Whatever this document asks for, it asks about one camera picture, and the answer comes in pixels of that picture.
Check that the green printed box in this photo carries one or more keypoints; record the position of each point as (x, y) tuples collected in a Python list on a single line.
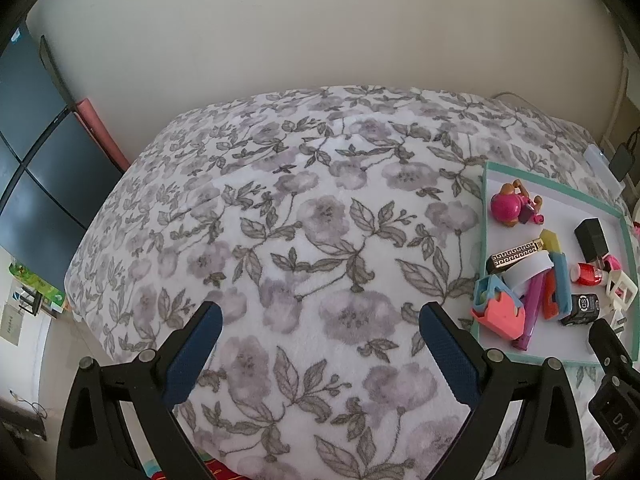
[(35, 282)]

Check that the pink toy pup figure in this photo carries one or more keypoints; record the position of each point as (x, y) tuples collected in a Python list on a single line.
[(512, 205)]

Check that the person's right hand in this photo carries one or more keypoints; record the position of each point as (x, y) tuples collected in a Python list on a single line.
[(606, 467)]

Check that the black power adapter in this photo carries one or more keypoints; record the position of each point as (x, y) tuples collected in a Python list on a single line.
[(622, 162)]

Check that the pink rolled mat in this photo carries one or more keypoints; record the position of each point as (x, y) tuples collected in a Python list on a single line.
[(100, 130)]

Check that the coral and blue plastic toy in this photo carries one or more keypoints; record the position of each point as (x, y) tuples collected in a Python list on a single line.
[(500, 315)]

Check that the pink wrist watch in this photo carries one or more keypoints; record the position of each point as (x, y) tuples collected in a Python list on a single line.
[(612, 262)]

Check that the floral grey white blanket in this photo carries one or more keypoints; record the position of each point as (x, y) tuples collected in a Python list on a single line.
[(300, 235)]

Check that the black gold patterned bar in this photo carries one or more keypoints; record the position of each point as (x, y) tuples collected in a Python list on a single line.
[(515, 255)]

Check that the white power strip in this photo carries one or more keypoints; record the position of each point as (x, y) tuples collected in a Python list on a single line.
[(600, 165)]

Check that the white curved plastic band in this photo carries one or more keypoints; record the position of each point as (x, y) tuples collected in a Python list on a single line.
[(527, 267)]

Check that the blue plastic toy coral label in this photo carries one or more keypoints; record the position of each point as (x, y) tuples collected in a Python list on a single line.
[(559, 280)]

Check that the teal shallow cardboard box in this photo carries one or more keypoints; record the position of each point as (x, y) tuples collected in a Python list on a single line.
[(565, 200)]

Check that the black charger plug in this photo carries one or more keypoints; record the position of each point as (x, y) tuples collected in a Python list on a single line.
[(592, 237)]

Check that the dark glass cabinet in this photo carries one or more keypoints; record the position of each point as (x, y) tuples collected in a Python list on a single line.
[(45, 160)]

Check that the small red bottle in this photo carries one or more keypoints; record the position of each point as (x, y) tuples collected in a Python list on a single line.
[(586, 274)]

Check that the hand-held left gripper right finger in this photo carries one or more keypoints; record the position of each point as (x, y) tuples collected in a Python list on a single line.
[(450, 355)]

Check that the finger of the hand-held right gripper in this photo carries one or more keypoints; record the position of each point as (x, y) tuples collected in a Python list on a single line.
[(607, 345)]

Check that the purple tube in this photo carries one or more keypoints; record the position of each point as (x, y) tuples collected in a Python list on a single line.
[(532, 310)]

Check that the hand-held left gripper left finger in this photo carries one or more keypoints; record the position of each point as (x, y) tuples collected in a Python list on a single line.
[(192, 355)]

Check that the white plastic frame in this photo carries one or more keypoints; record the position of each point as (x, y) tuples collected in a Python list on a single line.
[(612, 290)]

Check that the yellow plastic block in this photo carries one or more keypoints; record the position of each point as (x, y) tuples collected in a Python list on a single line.
[(550, 240)]

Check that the black toy car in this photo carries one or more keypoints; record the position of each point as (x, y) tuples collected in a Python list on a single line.
[(582, 307)]

